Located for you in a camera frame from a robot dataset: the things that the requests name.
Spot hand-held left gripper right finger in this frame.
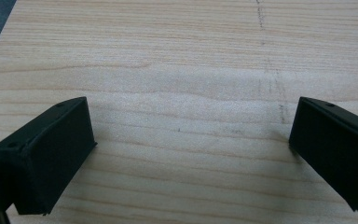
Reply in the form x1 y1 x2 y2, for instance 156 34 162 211
288 96 358 213

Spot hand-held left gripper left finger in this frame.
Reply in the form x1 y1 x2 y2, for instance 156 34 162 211
0 96 98 217

